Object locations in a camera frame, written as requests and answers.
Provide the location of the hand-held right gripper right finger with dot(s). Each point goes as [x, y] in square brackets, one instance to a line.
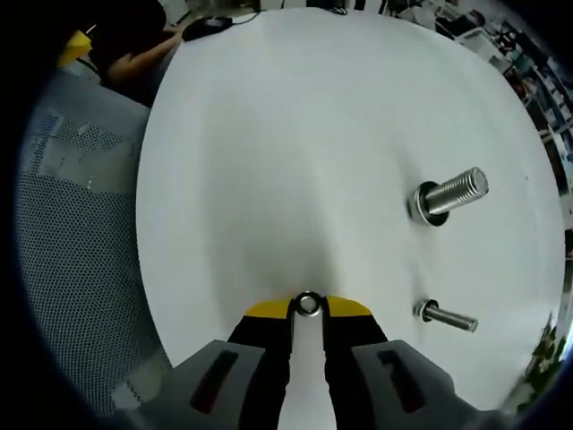
[353, 345]

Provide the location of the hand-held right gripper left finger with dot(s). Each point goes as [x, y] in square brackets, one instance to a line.
[259, 345]

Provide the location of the small steel threaded stud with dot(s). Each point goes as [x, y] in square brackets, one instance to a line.
[452, 319]

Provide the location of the large steel threaded stud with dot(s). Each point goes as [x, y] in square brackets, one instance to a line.
[456, 192]

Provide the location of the small black box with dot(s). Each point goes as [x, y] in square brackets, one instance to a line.
[201, 29]

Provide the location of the large green potted plant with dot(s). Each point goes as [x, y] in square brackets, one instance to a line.
[544, 358]

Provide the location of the grey mesh office chair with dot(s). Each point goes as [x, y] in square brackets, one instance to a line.
[76, 246]

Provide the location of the shelf with white bins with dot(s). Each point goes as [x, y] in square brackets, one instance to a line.
[506, 36]

